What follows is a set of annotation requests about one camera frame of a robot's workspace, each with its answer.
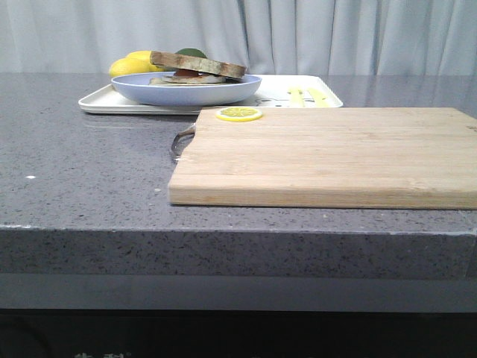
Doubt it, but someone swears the fried egg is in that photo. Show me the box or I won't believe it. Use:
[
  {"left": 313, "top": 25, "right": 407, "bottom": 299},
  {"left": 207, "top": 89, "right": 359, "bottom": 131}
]
[{"left": 162, "top": 69, "right": 227, "bottom": 84}]

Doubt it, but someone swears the bread slice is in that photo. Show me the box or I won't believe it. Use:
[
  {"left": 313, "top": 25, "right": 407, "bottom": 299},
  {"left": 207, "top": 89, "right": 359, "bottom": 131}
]
[
  {"left": 150, "top": 51, "right": 247, "bottom": 78},
  {"left": 148, "top": 75, "right": 239, "bottom": 86}
]

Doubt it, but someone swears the light blue plate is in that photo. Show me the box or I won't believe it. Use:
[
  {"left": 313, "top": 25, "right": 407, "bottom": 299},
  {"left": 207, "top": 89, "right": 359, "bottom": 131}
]
[{"left": 111, "top": 72, "right": 262, "bottom": 107}]

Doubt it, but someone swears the white tray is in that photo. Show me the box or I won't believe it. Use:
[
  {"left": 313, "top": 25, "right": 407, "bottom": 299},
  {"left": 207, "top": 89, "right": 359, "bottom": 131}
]
[{"left": 78, "top": 75, "right": 343, "bottom": 116}]

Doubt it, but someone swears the lemon slice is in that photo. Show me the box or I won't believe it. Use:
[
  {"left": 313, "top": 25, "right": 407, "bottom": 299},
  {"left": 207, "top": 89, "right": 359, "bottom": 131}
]
[{"left": 215, "top": 107, "right": 263, "bottom": 122}]

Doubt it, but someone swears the yellow plastic fork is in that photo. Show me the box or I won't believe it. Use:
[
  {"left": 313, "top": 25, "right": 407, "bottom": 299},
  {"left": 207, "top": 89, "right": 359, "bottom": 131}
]
[{"left": 288, "top": 87, "right": 305, "bottom": 108}]

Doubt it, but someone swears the yellow plastic knife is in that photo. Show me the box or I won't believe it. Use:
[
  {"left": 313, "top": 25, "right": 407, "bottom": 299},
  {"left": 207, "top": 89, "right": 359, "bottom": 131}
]
[{"left": 307, "top": 87, "right": 330, "bottom": 108}]

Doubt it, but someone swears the green lime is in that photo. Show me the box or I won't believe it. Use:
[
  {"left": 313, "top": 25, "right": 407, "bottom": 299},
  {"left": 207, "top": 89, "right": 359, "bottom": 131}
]
[{"left": 175, "top": 48, "right": 207, "bottom": 59}]

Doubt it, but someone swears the rear yellow lemon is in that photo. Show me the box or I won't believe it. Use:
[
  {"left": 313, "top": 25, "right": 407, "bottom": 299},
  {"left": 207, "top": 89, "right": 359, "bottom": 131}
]
[{"left": 126, "top": 50, "right": 165, "bottom": 72}]

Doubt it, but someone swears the yellow lemon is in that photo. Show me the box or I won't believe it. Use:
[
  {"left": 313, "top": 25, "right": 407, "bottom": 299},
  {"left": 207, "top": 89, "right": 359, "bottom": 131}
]
[
  {"left": 126, "top": 50, "right": 165, "bottom": 72},
  {"left": 109, "top": 57, "right": 158, "bottom": 78}
]

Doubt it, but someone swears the front yellow lemon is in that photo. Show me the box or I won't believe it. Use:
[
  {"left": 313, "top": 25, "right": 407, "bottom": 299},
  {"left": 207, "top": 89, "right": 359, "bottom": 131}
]
[{"left": 109, "top": 57, "right": 158, "bottom": 78}]

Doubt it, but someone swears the wooden cutting board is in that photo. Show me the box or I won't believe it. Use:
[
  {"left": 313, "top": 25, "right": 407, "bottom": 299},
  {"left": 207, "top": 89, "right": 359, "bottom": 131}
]
[{"left": 168, "top": 107, "right": 476, "bottom": 210}]

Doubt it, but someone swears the grey curtain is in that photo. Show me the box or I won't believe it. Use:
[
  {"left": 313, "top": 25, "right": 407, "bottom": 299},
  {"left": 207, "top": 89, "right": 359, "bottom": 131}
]
[{"left": 1, "top": 1, "right": 476, "bottom": 75}]

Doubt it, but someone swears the metal cutting board handle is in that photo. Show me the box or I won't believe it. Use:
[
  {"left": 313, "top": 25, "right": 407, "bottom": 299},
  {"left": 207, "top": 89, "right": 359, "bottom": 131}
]
[{"left": 170, "top": 124, "right": 196, "bottom": 163}]

